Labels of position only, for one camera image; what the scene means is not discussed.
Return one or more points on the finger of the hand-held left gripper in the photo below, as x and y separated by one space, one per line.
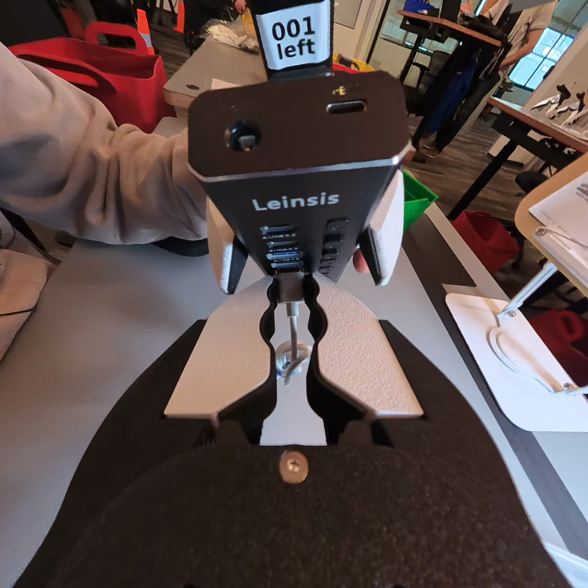
223 257
390 229

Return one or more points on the person's left hand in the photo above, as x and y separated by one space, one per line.
360 262

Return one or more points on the wooden top desk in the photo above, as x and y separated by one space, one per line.
441 23

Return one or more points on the red tote bag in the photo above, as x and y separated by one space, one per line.
551 330
115 78
487 239

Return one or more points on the orange traffic cone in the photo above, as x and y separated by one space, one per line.
144 36

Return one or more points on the wooden instruction board stand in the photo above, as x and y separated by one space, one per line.
482 330

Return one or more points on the black usb hub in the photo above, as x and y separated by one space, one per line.
294 138

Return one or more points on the grey side table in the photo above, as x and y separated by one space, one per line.
206 64

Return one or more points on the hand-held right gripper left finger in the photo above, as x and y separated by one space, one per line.
225 363

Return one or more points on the green plastic bin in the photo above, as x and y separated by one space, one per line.
418 202

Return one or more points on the dark blue jacket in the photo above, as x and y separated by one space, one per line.
459 92

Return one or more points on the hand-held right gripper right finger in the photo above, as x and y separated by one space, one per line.
363 363

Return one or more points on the person's left forearm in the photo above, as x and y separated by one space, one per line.
92 160

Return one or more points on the printed instruction sheet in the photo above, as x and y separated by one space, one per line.
565 216

